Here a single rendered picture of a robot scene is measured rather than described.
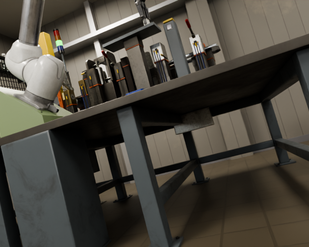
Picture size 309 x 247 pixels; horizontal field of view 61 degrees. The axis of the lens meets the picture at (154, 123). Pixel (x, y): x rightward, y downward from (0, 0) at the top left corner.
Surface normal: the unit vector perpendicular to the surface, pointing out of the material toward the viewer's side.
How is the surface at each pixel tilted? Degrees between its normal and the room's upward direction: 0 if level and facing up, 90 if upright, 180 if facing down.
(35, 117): 90
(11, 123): 90
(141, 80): 90
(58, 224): 90
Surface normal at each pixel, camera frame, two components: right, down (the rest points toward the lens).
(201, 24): -0.29, 0.00
